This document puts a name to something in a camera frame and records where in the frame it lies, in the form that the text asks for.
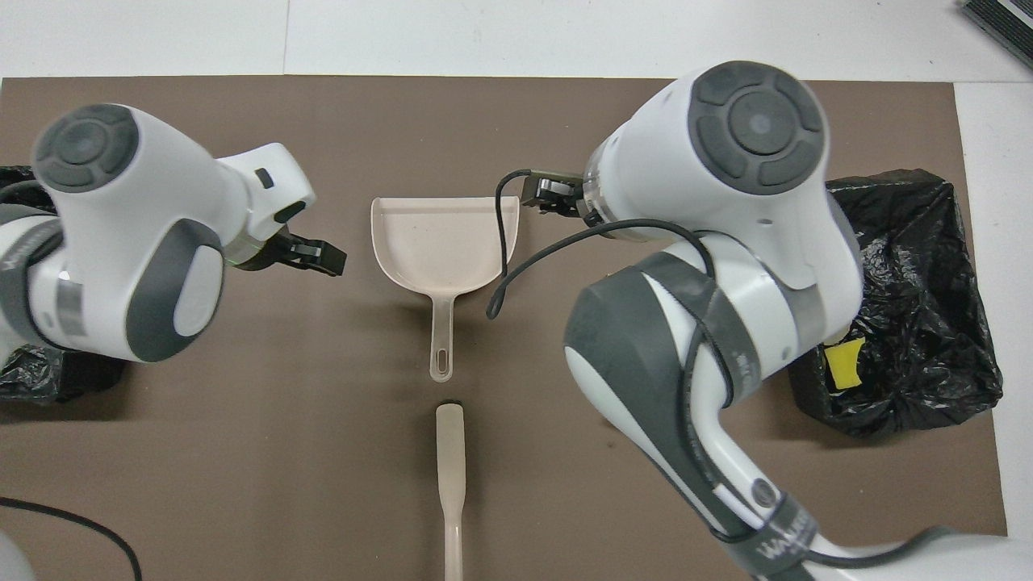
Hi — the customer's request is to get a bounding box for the beige hand brush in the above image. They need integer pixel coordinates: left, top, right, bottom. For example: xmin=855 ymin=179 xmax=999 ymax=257
xmin=435 ymin=401 xmax=467 ymax=581

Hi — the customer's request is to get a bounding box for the black bag lined bin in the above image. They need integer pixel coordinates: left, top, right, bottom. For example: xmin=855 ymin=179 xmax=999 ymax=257
xmin=787 ymin=168 xmax=1004 ymax=439
xmin=0 ymin=165 xmax=128 ymax=404

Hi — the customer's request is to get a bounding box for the brown table mat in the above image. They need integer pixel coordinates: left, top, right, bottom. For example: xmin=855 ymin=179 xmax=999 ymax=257
xmin=0 ymin=77 xmax=1010 ymax=581

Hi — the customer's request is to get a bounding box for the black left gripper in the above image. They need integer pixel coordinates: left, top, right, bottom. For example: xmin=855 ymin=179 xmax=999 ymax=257
xmin=238 ymin=232 xmax=348 ymax=278

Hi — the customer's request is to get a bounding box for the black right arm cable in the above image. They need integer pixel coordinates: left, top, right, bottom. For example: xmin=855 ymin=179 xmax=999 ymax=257
xmin=486 ymin=169 xmax=727 ymax=533

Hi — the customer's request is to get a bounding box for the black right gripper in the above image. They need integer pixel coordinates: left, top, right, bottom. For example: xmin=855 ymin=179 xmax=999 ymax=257
xmin=521 ymin=171 xmax=602 ymax=223

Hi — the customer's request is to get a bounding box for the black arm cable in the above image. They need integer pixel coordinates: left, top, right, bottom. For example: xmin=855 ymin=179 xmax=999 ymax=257
xmin=486 ymin=169 xmax=727 ymax=533
xmin=0 ymin=496 xmax=144 ymax=581

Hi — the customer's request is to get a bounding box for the dark ribbed box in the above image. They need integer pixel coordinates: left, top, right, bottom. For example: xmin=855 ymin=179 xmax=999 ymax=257
xmin=960 ymin=0 xmax=1033 ymax=72

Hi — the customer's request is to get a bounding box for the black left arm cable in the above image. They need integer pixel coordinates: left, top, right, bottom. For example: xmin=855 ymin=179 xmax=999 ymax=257
xmin=0 ymin=496 xmax=144 ymax=581

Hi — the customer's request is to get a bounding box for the green and yellow sponge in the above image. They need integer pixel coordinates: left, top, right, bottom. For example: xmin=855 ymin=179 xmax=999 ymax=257
xmin=823 ymin=337 xmax=866 ymax=391

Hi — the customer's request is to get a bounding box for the beige plastic dustpan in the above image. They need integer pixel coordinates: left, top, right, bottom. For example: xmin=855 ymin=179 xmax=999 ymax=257
xmin=370 ymin=196 xmax=521 ymax=383

